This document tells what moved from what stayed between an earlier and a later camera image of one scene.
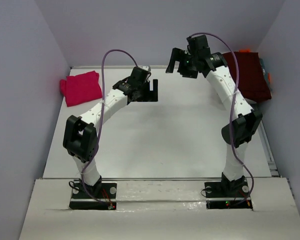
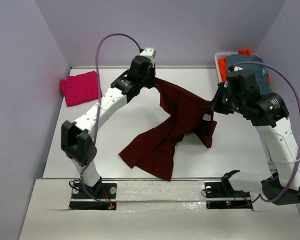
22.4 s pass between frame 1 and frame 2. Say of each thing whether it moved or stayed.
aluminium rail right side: stayed
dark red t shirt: moved
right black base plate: stayed
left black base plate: stayed
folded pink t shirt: stayed
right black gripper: moved
